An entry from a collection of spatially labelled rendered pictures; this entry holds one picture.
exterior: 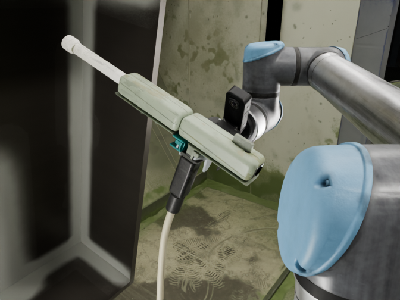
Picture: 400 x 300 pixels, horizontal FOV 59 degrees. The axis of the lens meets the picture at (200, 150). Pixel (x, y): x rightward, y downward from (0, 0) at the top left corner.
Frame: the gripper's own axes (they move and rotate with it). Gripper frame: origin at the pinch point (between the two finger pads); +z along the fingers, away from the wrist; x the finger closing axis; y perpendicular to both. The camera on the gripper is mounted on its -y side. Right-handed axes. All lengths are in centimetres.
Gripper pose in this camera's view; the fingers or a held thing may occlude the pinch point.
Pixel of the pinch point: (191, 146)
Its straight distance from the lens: 62.9
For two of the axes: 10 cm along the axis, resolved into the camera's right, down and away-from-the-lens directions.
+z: -5.4, 3.1, -7.8
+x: -7.7, -5.4, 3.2
